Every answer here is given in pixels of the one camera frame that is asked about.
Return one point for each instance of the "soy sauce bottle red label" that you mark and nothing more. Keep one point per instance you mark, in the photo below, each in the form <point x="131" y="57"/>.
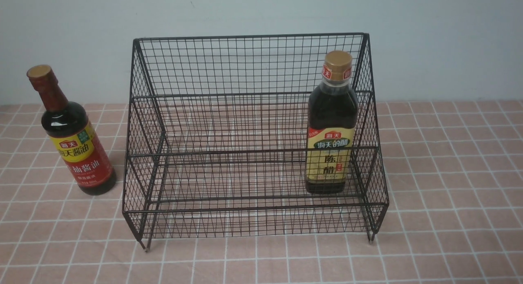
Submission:
<point x="70" y="130"/>

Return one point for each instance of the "black wire mesh shelf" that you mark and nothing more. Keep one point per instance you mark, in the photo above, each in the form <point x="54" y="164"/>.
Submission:
<point x="216" y="139"/>

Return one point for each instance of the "dark vinegar bottle yellow label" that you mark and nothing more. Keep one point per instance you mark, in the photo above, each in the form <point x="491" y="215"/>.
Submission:
<point x="332" y="116"/>

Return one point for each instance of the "pink checkered tablecloth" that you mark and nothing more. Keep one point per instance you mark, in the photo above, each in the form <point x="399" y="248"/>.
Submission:
<point x="454" y="171"/>

